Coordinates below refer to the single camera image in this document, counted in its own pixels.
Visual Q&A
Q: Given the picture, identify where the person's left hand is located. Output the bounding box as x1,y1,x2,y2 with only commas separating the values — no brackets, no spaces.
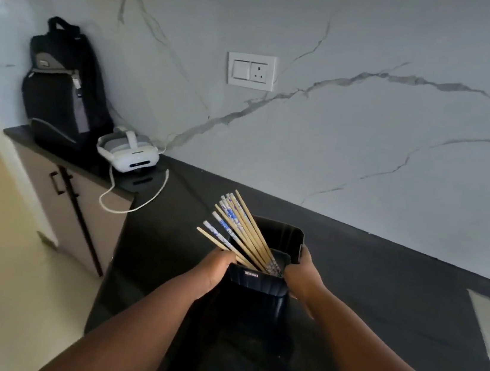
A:
186,245,238,306

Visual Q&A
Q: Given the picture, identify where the person's right hand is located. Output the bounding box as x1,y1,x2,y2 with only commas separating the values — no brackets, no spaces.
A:
277,243,332,323

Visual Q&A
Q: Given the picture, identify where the black plastic container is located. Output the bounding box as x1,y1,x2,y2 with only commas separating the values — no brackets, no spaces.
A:
218,213,309,336

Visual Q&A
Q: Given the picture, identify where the person's left forearm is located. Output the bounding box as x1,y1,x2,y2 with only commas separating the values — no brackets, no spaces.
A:
34,254,216,371

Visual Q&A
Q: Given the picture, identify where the bundle of wooden chopsticks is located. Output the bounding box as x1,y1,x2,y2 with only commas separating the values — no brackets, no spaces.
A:
192,185,293,278

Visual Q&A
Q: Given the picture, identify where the white VR headset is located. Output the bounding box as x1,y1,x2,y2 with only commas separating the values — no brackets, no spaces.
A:
93,124,164,178

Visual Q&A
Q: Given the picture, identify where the beige base cabinet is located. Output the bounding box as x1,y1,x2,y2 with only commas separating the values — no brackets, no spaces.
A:
0,141,141,281

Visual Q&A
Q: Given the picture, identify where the black backpack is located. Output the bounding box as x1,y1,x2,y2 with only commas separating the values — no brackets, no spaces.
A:
12,13,128,165

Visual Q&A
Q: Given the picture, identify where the white cable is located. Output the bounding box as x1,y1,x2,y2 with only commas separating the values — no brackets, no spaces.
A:
97,138,174,221

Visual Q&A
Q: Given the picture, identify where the black cabinet handle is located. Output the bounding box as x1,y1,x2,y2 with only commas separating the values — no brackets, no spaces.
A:
47,170,70,197

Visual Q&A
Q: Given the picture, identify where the white wall switch socket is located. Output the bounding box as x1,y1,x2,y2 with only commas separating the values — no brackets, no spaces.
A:
224,50,279,92

